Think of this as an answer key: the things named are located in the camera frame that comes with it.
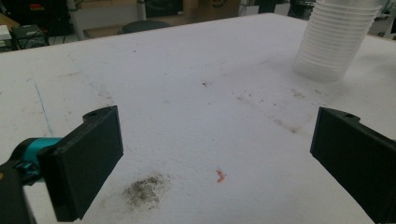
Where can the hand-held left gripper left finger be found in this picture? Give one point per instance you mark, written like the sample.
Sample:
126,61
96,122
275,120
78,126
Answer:
84,161

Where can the black monitor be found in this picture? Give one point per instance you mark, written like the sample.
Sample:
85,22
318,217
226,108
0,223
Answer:
163,6

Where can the black equipment box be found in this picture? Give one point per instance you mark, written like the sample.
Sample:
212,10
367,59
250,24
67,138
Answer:
28,34

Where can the stack of clear plastic cups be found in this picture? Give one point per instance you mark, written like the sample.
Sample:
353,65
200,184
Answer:
333,43

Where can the dark round stool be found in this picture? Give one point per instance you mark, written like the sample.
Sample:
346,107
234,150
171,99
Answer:
144,26

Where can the cardboard box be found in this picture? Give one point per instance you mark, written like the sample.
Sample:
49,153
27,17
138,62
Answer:
208,7

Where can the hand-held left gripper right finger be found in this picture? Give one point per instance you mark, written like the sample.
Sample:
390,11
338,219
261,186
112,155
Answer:
351,155

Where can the white metal pole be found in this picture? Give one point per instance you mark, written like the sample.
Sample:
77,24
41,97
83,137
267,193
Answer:
75,21

